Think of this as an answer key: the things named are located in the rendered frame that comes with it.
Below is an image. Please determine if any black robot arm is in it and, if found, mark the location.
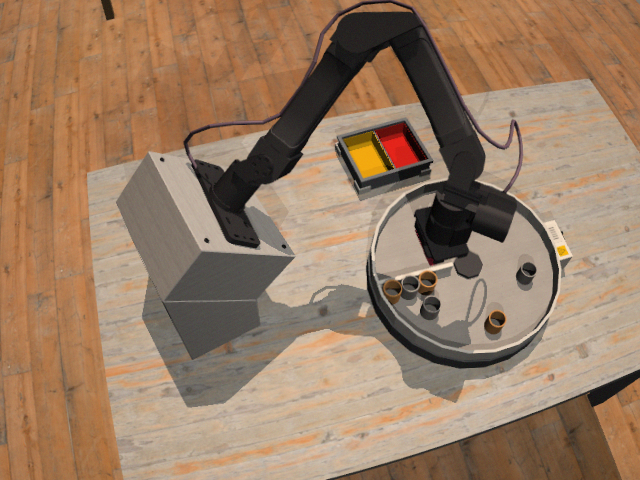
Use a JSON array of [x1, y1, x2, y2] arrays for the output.
[[191, 12, 517, 248]]

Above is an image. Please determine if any bronze bushing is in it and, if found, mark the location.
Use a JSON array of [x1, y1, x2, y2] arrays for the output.
[[382, 280, 402, 305], [418, 271, 437, 295], [484, 310, 506, 334]]

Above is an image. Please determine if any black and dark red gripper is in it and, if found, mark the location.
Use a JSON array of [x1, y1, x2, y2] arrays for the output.
[[414, 206, 469, 266]]

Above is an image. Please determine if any grey metal bushing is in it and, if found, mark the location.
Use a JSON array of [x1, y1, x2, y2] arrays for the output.
[[420, 295, 442, 320], [516, 261, 537, 285], [401, 275, 420, 300]]

